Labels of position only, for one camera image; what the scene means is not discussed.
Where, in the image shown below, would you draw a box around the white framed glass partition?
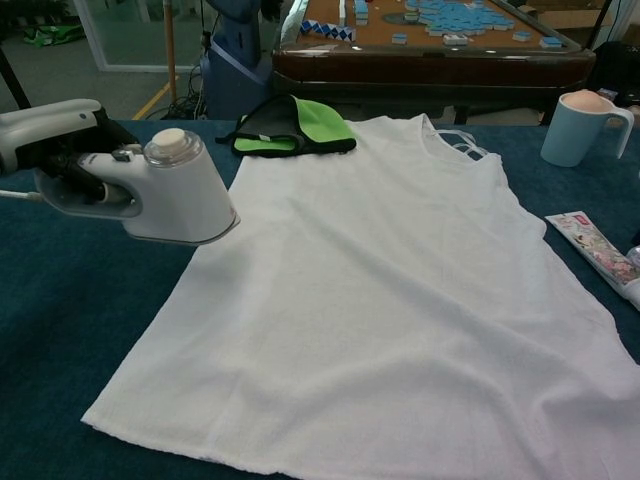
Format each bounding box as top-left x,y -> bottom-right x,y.
74,0 -> 174,71

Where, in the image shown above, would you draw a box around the green and black cloth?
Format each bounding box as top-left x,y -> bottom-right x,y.
214,94 -> 358,159

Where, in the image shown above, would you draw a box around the wooden pole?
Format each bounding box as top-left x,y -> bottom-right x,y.
163,0 -> 180,96

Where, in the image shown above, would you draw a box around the tangled floor cables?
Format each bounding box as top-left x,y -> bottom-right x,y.
164,64 -> 207,121

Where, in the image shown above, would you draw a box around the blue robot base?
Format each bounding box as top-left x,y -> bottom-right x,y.
199,0 -> 276,121

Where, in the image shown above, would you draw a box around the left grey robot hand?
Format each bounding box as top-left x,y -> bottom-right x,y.
0,98 -> 144,206

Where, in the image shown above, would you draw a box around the light blue mug white handle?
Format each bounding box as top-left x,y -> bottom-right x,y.
540,89 -> 635,168

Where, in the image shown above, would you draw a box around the brown mahjong table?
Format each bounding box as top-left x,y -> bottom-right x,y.
272,0 -> 597,126

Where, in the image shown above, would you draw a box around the black bag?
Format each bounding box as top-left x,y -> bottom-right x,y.
594,41 -> 640,101

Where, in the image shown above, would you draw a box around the green bag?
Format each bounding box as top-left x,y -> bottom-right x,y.
22,24 -> 84,49

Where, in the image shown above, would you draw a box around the black tripod leg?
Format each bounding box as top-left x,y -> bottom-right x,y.
0,44 -> 32,110

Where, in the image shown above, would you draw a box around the thin white cable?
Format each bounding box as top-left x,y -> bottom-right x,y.
0,188 -> 41,204

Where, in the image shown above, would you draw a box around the white sleeveless shirt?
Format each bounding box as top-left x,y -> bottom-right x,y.
79,113 -> 640,480

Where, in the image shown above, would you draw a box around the white handheld steamer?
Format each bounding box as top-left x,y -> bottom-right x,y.
34,128 -> 242,247

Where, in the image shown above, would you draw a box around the floral toothpaste tube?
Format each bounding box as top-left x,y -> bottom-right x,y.
544,212 -> 640,301

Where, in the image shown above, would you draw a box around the dark blue table mat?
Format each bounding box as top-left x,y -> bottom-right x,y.
0,118 -> 640,480

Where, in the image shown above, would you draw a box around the blue white snake puzzle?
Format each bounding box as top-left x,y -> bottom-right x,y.
298,17 -> 359,44

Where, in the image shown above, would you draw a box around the pink round sponge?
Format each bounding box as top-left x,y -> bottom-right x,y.
564,89 -> 612,112

